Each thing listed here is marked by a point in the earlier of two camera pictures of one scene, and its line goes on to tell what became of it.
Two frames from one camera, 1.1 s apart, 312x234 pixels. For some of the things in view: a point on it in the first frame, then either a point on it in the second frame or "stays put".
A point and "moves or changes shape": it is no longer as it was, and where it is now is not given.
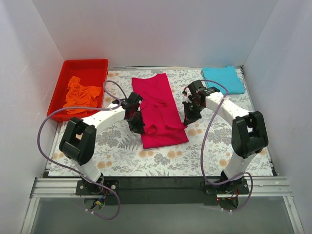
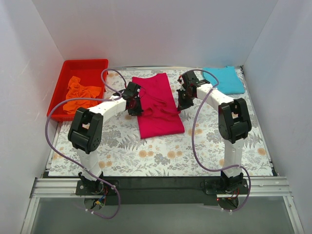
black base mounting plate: [161, 190] stays put
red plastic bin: [91, 72] stays put
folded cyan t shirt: [226, 76] stays put
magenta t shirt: [163, 119] moves or changes shape
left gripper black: [135, 118] -> [136, 107]
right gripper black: [190, 108] -> [183, 100]
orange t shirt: [79, 96] stays put
